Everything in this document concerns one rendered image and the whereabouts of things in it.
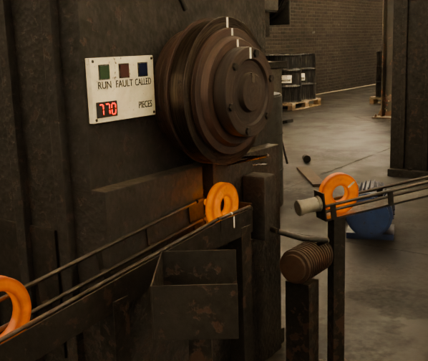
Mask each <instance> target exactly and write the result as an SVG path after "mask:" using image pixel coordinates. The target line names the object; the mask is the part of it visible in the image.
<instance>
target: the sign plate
mask: <svg viewBox="0 0 428 361"><path fill-rule="evenodd" d="M139 63H147V73H148V75H142V76H139ZM120 64H128V65H129V71H130V76H129V77H120ZM105 65H109V66H110V78H108V79H100V74H99V66H105ZM85 68H86V78H87V97H88V108H89V123H90V124H97V123H102V122H111V121H115V120H124V119H129V118H134V117H142V116H147V115H155V89H154V74H153V60H152V55H143V56H128V57H100V58H85ZM113 102H115V104H116V107H115V104H112V103H113ZM107 103H109V105H110V108H109V105H106V104H107ZM101 104H103V105H104V109H103V105H101ZM111 104H112V106H111ZM115 109H116V111H117V113H116V114H115V115H113V114H112V112H113V113H115ZM103 110H104V115H103Z"/></svg>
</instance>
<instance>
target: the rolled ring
mask: <svg viewBox="0 0 428 361"><path fill-rule="evenodd" d="M0 292H6V293H7V294H8V295H9V296H10V298H11V301H12V305H13V312H12V316H11V320H10V323H9V324H8V326H7V328H6V329H5V330H4V331H3V332H2V333H1V334H0V337H2V336H4V335H6V334H8V333H9V332H11V331H13V330H15V329H16V328H18V327H20V326H22V325H23V324H26V323H27V322H29V320H30V317H31V300H30V296H29V293H28V291H27V290H26V288H25V287H24V285H23V284H22V283H21V282H19V281H17V280H15V279H13V278H10V277H7V276H2V275H0Z"/></svg>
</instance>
